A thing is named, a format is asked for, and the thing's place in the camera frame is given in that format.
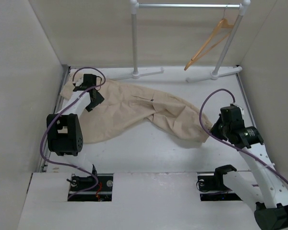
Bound beige trousers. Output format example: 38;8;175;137
60;76;213;145

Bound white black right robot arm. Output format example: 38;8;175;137
203;107;288;230

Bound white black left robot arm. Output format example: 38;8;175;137
40;87;104;191

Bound wooden clothes hanger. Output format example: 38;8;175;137
184;5;234;71

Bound white metal clothes rack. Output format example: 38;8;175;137
116;0;251;83

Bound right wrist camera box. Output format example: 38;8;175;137
220;104;245;131

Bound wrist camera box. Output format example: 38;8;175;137
220;104;245;131
73;74;97;92

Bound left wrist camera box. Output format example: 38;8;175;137
73;74;97;92

